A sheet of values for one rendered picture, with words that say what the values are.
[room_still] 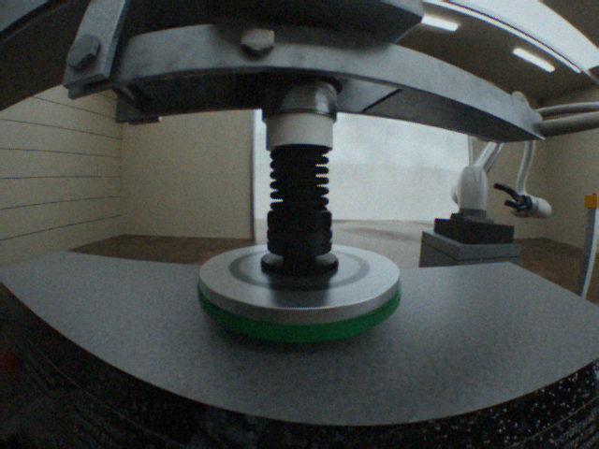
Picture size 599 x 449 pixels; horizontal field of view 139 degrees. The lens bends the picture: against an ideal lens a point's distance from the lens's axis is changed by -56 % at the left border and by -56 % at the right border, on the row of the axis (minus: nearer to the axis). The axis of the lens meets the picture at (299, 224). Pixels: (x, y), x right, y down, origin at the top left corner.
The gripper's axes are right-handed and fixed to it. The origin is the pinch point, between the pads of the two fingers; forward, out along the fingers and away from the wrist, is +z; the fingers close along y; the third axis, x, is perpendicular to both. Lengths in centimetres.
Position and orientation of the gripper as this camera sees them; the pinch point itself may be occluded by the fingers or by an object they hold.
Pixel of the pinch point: (501, 194)
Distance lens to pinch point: 132.2
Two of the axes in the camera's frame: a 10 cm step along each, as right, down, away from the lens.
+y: 1.8, -6.7, 7.2
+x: 0.8, -7.2, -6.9
